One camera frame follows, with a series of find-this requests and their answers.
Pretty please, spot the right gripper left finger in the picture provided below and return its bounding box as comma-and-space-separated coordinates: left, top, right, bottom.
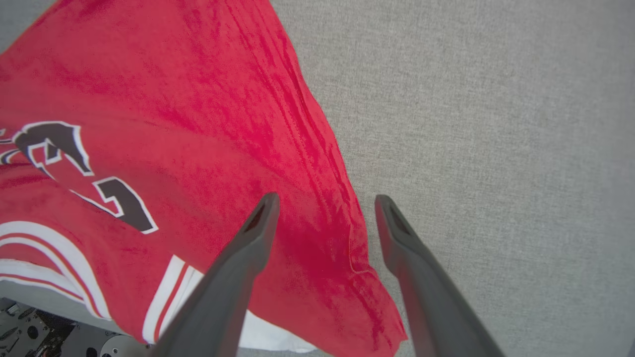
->
149, 192, 281, 357

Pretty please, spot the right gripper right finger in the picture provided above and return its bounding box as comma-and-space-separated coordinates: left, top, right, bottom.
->
374, 194, 507, 357

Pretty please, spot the red and white basketball jersey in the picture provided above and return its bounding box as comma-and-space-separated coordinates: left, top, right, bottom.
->
0, 0, 409, 357

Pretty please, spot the grey fabric sofa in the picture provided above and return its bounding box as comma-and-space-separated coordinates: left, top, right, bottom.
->
0, 0, 635, 357

